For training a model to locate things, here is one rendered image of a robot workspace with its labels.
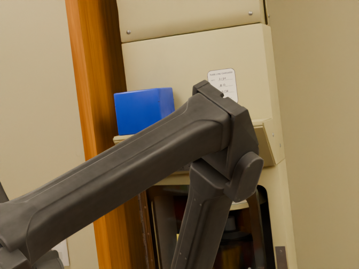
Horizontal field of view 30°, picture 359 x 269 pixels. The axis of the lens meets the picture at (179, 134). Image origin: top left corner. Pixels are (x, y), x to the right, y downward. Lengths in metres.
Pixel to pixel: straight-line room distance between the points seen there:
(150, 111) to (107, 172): 0.66
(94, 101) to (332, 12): 0.72
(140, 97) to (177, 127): 0.61
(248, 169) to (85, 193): 0.24
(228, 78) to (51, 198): 0.80
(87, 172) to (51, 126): 1.36
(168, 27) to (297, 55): 0.49
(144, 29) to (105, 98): 0.18
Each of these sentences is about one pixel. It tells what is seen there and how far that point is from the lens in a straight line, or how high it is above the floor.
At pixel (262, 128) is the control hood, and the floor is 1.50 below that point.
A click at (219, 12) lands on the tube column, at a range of 1.45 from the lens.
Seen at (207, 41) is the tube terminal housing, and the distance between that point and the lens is 1.45.
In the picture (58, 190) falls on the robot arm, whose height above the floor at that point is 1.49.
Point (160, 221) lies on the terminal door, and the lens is 1.49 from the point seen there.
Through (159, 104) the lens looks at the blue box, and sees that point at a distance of 1.37.
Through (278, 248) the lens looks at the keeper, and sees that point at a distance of 1.47.
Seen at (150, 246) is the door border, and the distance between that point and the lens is 1.52.
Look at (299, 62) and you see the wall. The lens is 1.85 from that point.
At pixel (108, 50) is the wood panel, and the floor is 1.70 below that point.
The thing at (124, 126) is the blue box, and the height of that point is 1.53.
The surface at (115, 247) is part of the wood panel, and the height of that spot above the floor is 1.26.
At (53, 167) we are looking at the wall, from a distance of 2.09.
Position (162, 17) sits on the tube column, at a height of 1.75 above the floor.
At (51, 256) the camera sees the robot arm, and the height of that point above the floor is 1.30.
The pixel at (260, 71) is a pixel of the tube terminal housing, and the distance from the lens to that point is 1.43.
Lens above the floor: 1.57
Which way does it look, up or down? 3 degrees down
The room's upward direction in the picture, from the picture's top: 7 degrees counter-clockwise
